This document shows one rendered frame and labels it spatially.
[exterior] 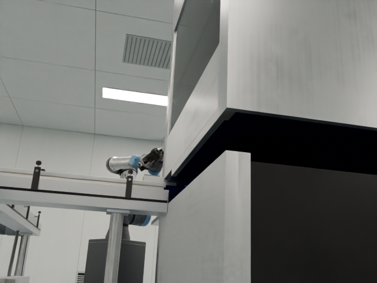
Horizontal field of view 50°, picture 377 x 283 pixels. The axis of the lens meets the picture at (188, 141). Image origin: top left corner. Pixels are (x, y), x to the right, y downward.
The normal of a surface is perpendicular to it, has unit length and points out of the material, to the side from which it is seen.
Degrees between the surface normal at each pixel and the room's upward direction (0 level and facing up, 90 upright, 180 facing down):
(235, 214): 90
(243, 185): 90
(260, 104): 90
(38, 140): 90
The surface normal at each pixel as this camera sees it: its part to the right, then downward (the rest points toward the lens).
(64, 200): 0.22, -0.30
